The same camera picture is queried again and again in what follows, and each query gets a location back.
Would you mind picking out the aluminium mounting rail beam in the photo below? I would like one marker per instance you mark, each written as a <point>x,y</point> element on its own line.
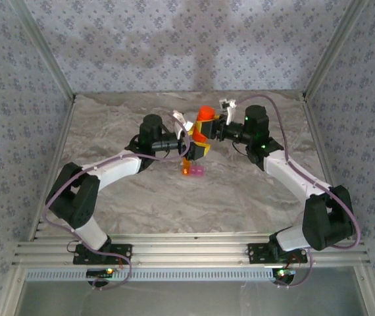
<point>190,253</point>

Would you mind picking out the pink translucent pill box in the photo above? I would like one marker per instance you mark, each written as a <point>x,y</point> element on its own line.
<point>197,172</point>

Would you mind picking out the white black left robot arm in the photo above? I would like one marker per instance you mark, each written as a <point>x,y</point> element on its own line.
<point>75,204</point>

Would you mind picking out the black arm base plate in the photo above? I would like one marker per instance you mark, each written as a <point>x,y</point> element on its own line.
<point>256,253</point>
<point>121,253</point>

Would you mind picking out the aluminium frame leg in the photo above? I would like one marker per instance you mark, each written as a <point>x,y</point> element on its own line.
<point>373,296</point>
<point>10,296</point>

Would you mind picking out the aluminium frame post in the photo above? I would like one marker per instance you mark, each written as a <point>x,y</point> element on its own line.
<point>334,49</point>
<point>44,49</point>

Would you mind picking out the small controller board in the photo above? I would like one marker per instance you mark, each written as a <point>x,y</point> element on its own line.
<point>287,273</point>
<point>97,273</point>

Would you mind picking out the grey metal sheet panel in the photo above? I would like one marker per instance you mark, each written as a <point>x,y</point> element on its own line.
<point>190,299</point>

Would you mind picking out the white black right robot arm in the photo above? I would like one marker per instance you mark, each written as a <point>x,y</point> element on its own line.
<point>325,224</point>

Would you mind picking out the aluminium side rail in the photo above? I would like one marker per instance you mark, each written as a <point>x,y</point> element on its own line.
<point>62,131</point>
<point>315,131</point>

